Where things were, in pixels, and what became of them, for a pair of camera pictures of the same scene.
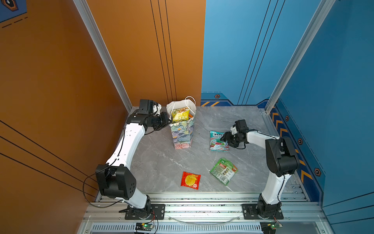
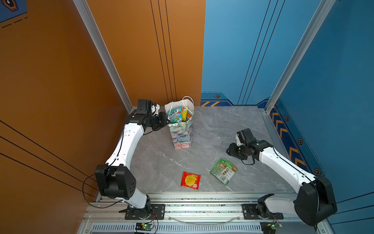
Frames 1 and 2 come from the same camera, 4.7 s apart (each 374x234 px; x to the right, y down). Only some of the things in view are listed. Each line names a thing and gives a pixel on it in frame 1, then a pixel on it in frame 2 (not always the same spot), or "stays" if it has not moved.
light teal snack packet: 216,145 → 175,115
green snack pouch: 224,171 stays
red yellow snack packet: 190,180 stays
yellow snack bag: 180,114 stays
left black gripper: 163,115 stays
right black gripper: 226,137 → 231,149
